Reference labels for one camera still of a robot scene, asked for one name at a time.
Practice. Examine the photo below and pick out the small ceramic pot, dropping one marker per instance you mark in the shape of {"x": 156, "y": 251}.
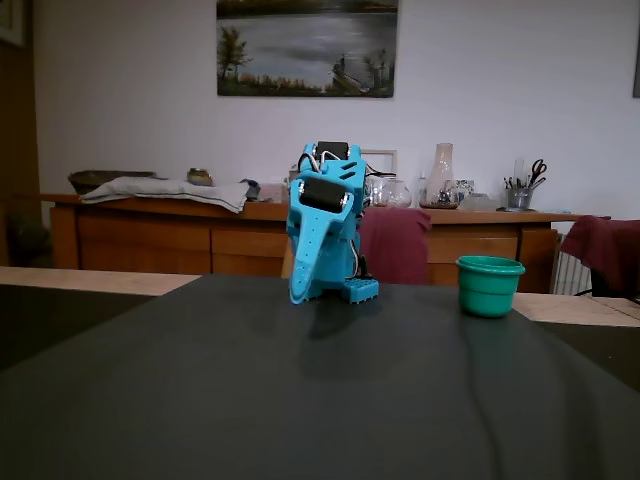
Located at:
{"x": 200, "y": 176}

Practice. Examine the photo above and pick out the tall glass flask vase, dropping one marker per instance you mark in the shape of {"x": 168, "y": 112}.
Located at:
{"x": 442, "y": 170}

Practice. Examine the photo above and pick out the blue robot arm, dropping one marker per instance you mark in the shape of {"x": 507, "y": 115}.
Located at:
{"x": 332, "y": 148}

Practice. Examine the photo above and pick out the green plastic cup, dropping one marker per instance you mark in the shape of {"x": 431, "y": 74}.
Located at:
{"x": 487, "y": 292}

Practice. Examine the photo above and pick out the white picture frame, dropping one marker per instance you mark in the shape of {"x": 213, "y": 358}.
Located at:
{"x": 387, "y": 161}

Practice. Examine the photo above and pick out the clear glass dish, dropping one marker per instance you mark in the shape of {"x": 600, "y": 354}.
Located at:
{"x": 477, "y": 202}

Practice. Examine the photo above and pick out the white radiator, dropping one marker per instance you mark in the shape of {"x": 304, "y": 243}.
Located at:
{"x": 572, "y": 275}

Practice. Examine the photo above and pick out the maroon draped cloth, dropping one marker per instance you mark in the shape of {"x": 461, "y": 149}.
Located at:
{"x": 607, "y": 245}

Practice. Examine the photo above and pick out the round glass bowl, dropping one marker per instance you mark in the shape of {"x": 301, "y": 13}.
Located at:
{"x": 396, "y": 196}

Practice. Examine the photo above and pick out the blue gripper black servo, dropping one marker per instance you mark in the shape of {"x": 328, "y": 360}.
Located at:
{"x": 320, "y": 196}

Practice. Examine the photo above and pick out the blue perforated robot base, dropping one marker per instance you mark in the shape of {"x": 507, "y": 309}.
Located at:
{"x": 362, "y": 290}

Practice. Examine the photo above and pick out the lake landscape painting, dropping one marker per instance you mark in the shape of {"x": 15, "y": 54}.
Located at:
{"x": 300, "y": 50}

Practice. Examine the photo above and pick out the wooden sideboard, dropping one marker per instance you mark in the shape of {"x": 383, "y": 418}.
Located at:
{"x": 150, "y": 240}

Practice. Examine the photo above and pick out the dark grey table mat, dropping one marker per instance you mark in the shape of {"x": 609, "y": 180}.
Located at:
{"x": 250, "y": 400}

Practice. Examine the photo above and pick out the grey pen cup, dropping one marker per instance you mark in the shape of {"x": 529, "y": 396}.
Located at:
{"x": 520, "y": 199}

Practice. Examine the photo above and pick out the dark framed wall picture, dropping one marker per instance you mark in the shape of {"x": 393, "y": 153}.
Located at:
{"x": 636, "y": 50}

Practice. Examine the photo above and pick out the folded white cloth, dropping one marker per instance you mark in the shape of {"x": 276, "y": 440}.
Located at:
{"x": 165, "y": 190}

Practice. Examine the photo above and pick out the dark shallow bowl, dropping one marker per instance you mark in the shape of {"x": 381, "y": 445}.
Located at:
{"x": 90, "y": 179}

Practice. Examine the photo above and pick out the blue white mug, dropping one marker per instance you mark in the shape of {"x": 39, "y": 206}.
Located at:
{"x": 466, "y": 187}

